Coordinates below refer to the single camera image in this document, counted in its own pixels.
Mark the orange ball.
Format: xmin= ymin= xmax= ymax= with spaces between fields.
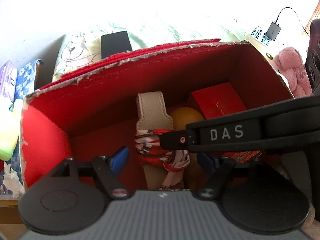
xmin=170 ymin=107 xmax=204 ymax=132

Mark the black smartphone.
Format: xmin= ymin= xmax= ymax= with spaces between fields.
xmin=101 ymin=31 xmax=133 ymax=60

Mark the black adapter cable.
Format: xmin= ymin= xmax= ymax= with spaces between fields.
xmin=276 ymin=7 xmax=311 ymax=36

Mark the beige leather strap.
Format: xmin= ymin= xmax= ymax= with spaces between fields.
xmin=136 ymin=92 xmax=186 ymax=191

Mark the small red box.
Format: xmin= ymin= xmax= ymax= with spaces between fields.
xmin=188 ymin=82 xmax=248 ymax=119

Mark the white power strip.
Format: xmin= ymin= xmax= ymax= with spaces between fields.
xmin=246 ymin=25 xmax=278 ymax=59

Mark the red patterned scarf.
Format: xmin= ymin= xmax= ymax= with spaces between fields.
xmin=134 ymin=128 xmax=192 ymax=191

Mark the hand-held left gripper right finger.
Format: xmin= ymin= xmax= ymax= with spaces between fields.
xmin=197 ymin=152 xmax=280 ymax=198

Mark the power adapter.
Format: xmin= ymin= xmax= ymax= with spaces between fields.
xmin=265 ymin=22 xmax=282 ymax=41

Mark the white crumpled tissue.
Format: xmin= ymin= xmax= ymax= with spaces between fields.
xmin=3 ymin=164 xmax=26 ymax=198

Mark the large red cardboard box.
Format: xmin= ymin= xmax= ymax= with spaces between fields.
xmin=19 ymin=39 xmax=295 ymax=193

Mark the red patterned object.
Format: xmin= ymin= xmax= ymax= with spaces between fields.
xmin=222 ymin=150 xmax=265 ymax=164

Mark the green frog plush toy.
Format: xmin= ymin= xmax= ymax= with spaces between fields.
xmin=0 ymin=98 xmax=21 ymax=161

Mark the purple printed item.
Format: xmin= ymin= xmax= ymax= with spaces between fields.
xmin=0 ymin=60 xmax=18 ymax=98

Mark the blue floral cloth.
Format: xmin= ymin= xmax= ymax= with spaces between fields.
xmin=14 ymin=59 xmax=44 ymax=101

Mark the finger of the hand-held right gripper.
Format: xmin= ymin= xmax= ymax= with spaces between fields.
xmin=159 ymin=129 xmax=192 ymax=153

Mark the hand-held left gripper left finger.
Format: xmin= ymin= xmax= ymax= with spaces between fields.
xmin=50 ymin=146 xmax=130 ymax=198

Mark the pink plush toy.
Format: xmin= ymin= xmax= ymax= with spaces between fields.
xmin=274 ymin=47 xmax=313 ymax=98

